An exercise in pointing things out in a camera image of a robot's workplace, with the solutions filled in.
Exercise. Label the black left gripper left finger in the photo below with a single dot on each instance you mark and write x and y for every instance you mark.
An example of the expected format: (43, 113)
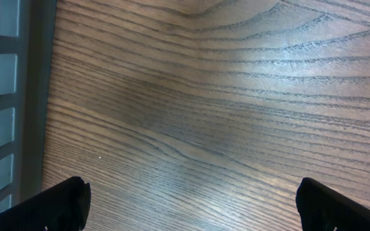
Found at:
(64, 206)

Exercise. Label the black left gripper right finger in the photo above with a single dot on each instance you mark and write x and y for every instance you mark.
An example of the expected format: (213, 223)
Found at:
(323, 209)

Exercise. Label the grey plastic mesh basket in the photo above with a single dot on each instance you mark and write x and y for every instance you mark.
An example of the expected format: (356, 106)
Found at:
(26, 45)

